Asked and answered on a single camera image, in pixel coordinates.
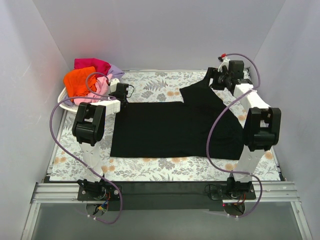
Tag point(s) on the aluminium frame rail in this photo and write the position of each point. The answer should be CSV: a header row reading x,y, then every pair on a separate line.
x,y
272,191

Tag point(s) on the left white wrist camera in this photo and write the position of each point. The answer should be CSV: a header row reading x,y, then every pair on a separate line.
x,y
112,86

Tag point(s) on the black t shirt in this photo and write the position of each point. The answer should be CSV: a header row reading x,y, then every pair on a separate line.
x,y
178,129

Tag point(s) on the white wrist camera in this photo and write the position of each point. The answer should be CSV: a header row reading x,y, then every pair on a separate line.
x,y
112,86
224,63

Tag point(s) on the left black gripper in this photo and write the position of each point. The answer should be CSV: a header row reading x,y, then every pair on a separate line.
x,y
123,100

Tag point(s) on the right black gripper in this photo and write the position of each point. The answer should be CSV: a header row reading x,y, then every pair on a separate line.
x,y
213,77

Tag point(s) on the floral patterned table mat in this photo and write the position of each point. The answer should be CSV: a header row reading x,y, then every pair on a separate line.
x,y
158,86

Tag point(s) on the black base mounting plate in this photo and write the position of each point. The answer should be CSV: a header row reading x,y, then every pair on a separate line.
x,y
165,195

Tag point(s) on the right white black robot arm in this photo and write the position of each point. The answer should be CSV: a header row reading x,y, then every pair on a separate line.
x,y
261,129

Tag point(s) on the white plastic laundry basket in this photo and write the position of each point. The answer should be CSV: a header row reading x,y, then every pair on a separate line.
x,y
66,104

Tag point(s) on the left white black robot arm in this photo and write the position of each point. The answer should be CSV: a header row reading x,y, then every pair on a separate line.
x,y
88,129

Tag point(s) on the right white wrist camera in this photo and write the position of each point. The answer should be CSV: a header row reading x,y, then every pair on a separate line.
x,y
224,63

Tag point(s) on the magenta t shirt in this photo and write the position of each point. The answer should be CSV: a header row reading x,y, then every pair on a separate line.
x,y
100,66

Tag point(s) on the orange t shirt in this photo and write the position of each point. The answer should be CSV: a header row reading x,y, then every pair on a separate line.
x,y
75,81

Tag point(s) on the lavender t shirt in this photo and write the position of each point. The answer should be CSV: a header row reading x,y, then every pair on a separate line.
x,y
116,72

